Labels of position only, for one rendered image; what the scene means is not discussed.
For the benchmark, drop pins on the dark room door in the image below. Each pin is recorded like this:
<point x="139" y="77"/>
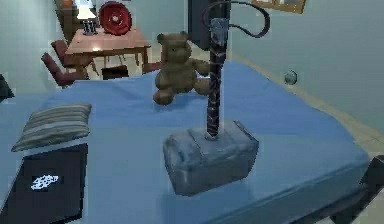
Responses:
<point x="198" y="23"/>

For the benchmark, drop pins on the black box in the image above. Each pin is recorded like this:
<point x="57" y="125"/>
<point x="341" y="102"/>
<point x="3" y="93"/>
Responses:
<point x="115" y="72"/>

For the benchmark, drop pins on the brown teddy bear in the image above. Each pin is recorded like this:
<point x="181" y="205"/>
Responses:
<point x="178" y="71"/>

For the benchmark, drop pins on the grey stone hammer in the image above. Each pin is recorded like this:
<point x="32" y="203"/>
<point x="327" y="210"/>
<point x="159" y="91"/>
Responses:
<point x="210" y="160"/>

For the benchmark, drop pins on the white table lamp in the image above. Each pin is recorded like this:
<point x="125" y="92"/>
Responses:
<point x="87" y="18"/>

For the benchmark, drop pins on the brown wooden table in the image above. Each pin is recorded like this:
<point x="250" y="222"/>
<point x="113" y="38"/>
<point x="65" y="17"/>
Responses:
<point x="106" y="43"/>

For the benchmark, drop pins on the framed wall picture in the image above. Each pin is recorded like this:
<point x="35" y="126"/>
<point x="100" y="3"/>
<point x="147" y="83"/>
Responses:
<point x="283" y="5"/>

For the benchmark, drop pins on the dark red chair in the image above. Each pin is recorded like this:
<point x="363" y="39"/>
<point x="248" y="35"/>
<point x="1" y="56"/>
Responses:
<point x="61" y="75"/>
<point x="61" y="50"/>

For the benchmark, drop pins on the brown wooden shelf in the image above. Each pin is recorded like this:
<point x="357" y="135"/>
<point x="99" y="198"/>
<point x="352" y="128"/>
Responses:
<point x="66" y="16"/>

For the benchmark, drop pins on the black laptop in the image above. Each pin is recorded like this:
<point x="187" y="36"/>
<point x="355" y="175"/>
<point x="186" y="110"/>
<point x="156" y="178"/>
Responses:
<point x="46" y="186"/>

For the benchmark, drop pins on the red round plate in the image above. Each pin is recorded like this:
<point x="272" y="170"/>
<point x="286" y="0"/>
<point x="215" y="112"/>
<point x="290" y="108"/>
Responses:
<point x="115" y="18"/>

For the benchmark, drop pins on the grey striped pillow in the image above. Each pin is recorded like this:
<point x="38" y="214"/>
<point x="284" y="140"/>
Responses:
<point x="55" y="125"/>

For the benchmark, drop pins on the blue bed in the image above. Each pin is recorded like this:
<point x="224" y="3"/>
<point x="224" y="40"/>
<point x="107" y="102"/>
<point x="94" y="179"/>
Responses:
<point x="283" y="133"/>

